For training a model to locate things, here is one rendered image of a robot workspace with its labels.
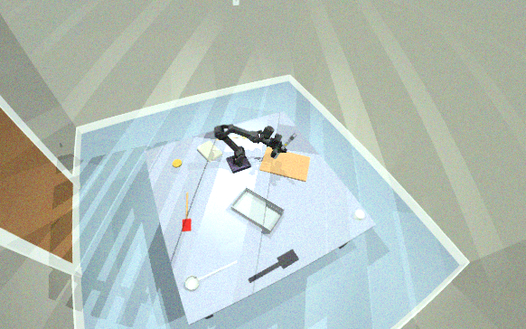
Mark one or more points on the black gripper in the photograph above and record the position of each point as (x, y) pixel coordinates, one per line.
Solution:
(277, 148)

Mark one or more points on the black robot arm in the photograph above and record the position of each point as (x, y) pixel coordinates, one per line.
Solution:
(253, 136)

